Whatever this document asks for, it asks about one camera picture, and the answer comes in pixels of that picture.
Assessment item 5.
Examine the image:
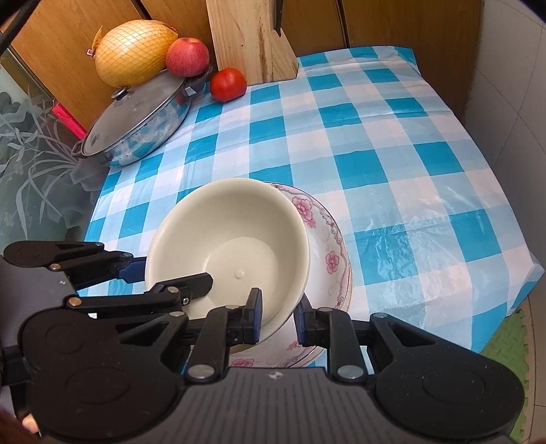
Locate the steel pot with handles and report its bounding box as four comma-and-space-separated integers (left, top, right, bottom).
72, 64, 214, 168

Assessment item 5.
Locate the pomelo in yellow net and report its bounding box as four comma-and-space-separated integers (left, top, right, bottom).
93, 19, 180, 88

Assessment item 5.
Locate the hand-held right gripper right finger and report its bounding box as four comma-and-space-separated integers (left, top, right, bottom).
294, 294, 446, 381

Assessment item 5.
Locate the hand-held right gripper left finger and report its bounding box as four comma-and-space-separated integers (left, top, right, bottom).
117, 287, 263, 381

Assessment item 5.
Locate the red apple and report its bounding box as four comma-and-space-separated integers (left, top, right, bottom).
166, 37, 211, 78

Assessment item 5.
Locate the red board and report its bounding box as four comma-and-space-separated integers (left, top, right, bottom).
51, 102, 88, 140

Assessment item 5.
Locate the black cable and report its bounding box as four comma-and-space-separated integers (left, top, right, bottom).
0, 0, 40, 50

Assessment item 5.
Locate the blue checked tablecloth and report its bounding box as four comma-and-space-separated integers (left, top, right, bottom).
79, 45, 546, 356

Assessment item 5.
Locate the etched glass door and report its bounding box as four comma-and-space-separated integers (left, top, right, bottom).
0, 47, 112, 259

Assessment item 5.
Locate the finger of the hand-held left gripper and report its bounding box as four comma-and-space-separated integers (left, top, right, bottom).
63, 272, 214, 316
3, 241, 148, 288

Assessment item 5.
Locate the green foam mat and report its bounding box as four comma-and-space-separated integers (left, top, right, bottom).
480, 309, 541, 444

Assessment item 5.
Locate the large pink floral plate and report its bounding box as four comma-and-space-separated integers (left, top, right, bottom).
230, 183, 351, 369

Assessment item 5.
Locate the glass pot lid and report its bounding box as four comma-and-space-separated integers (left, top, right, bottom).
81, 70, 191, 157

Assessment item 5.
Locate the red tomato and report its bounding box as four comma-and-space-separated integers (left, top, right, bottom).
209, 67, 248, 103

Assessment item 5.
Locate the wooden cabinet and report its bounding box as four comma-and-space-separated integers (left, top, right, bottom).
9, 0, 485, 141

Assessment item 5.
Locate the wooden knife block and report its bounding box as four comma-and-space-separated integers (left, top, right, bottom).
205, 0, 299, 84

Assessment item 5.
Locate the large cream bowl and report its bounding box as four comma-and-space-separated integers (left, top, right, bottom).
145, 178, 311, 343

